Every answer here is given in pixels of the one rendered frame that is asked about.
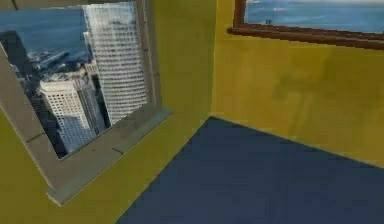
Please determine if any brown framed window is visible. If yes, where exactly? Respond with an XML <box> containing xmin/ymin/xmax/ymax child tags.
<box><xmin>227</xmin><ymin>0</ymin><xmax>384</xmax><ymax>52</ymax></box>

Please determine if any grey framed window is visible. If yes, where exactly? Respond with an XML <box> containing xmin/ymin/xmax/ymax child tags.
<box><xmin>0</xmin><ymin>0</ymin><xmax>173</xmax><ymax>208</ymax></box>

